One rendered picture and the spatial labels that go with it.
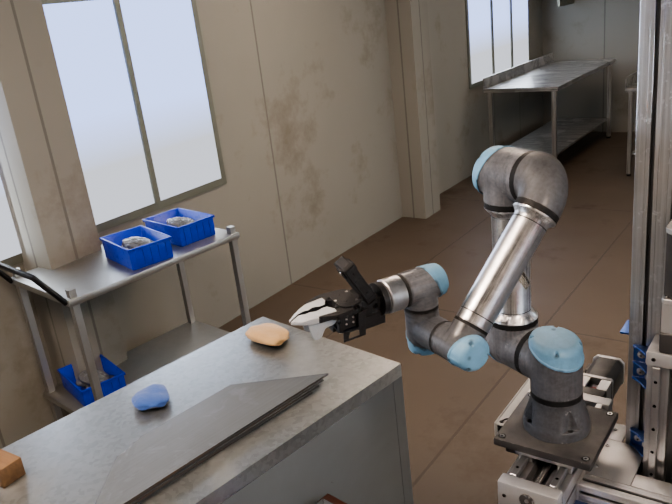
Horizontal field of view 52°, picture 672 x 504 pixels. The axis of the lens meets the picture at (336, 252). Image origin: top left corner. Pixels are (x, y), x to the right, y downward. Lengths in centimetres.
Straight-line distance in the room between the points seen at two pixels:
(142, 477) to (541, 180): 109
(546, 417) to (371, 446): 55
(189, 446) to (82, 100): 264
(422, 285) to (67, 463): 97
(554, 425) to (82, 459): 113
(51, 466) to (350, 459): 75
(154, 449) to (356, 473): 56
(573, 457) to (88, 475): 111
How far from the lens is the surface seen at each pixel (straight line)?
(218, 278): 483
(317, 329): 139
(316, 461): 185
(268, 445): 174
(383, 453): 206
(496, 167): 156
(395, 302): 144
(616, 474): 179
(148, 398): 199
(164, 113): 441
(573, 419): 169
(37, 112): 364
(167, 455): 175
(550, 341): 164
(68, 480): 183
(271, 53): 517
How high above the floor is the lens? 203
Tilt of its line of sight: 20 degrees down
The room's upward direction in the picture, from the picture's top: 7 degrees counter-clockwise
